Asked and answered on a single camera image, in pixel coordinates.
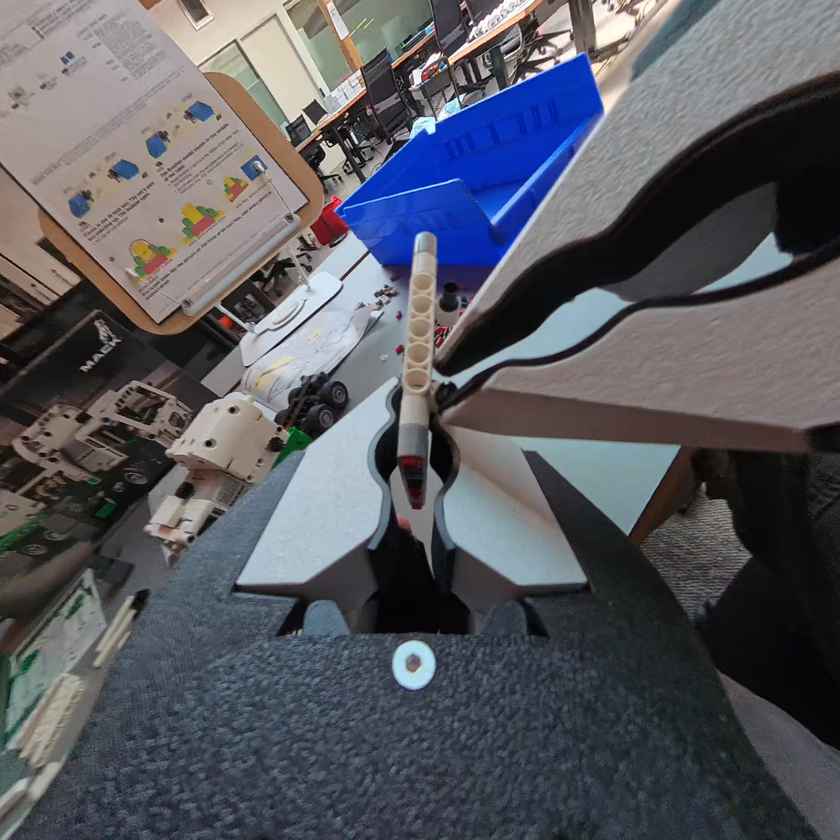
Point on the black lego set box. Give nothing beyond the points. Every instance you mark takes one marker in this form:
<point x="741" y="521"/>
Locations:
<point x="85" y="367"/>

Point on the person's grey trousers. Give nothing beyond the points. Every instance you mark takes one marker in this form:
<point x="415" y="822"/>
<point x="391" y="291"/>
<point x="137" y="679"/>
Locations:
<point x="787" y="590"/>

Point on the black office chair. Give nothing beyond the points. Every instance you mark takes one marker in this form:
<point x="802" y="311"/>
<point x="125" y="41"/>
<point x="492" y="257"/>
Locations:
<point x="313" y="148"/>
<point x="387" y="98"/>

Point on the green white sticker sheet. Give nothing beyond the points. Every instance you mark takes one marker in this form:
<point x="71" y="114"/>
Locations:
<point x="59" y="630"/>

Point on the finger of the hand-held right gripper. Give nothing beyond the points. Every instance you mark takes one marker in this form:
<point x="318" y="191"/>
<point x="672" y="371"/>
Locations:
<point x="689" y="354"/>
<point x="656" y="118"/>

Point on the white grey lego panel assembly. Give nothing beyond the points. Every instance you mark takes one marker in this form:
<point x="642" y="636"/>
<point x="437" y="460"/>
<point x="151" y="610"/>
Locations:
<point x="420" y="315"/>

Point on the lego instruction booklet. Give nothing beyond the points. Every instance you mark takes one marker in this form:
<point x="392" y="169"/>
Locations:
<point x="308" y="348"/>

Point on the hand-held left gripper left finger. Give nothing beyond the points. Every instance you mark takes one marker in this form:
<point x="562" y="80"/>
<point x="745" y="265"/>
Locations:
<point x="315" y="518"/>

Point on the white green lego truck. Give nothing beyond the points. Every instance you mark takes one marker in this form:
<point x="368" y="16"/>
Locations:
<point x="223" y="433"/>

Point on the blue plastic bin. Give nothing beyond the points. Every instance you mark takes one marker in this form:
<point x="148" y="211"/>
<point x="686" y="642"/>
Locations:
<point x="453" y="220"/>

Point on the printed instruction sheet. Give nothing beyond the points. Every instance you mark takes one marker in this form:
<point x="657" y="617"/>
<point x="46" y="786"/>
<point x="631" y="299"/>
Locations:
<point x="131" y="164"/>

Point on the loose white lego beams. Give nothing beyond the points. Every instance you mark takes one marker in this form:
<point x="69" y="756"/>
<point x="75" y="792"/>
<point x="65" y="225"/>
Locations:
<point x="118" y="627"/>

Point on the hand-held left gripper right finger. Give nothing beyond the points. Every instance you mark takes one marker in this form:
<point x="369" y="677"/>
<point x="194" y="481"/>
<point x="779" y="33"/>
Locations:
<point x="518" y="525"/>

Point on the pile of small lego pins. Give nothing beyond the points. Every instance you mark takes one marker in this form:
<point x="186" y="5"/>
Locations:
<point x="449" y="305"/>

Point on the red plastic container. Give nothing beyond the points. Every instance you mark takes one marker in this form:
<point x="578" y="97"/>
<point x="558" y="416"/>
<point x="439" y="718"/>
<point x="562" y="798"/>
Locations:
<point x="328" y="226"/>

